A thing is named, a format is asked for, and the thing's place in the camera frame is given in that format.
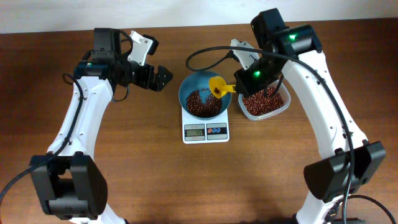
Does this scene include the clear plastic bean container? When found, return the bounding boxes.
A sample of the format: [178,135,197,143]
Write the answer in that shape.
[238,80,291,121]

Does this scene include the blue plastic bowl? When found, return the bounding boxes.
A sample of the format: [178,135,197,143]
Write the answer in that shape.
[178,71,231,120]

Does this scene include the red adzuki beans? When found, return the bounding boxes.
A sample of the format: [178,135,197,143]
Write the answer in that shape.
[186,87,285,118]

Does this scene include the yellow plastic measuring scoop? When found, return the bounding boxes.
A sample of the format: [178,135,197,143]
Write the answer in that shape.
[209,76,236,98]

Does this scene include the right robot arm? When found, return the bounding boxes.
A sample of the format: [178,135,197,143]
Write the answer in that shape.
[234,9,386,223]

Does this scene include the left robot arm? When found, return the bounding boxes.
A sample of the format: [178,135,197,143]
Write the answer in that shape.
[29,28,173,223]

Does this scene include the white digital kitchen scale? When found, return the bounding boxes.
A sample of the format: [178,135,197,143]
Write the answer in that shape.
[181,108,230,144]

